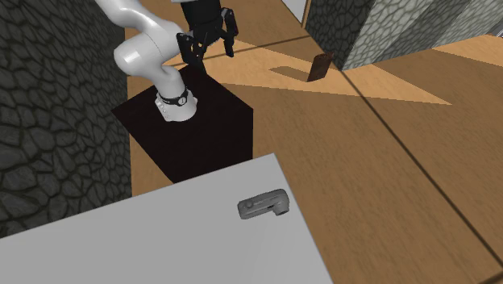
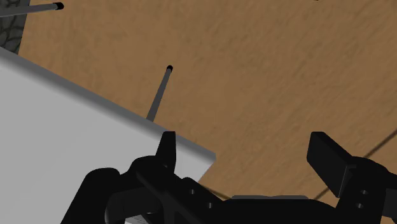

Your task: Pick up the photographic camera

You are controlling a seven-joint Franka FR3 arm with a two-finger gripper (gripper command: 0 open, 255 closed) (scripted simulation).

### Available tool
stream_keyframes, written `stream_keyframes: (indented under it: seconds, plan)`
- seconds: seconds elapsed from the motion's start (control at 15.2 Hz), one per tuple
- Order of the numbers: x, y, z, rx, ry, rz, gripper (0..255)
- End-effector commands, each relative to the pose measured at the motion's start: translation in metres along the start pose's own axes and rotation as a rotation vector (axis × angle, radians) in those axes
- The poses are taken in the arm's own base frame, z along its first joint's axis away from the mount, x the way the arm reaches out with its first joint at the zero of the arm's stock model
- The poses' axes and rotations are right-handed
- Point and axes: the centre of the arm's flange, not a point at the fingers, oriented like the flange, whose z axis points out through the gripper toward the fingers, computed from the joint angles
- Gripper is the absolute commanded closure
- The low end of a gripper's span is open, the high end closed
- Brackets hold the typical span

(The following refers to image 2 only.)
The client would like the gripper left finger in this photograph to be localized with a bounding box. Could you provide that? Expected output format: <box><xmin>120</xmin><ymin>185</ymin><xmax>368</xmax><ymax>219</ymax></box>
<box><xmin>60</xmin><ymin>130</ymin><xmax>225</xmax><ymax>224</ymax></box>

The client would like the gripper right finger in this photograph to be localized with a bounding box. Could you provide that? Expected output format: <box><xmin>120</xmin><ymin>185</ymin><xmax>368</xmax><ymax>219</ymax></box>
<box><xmin>306</xmin><ymin>131</ymin><xmax>397</xmax><ymax>224</ymax></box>

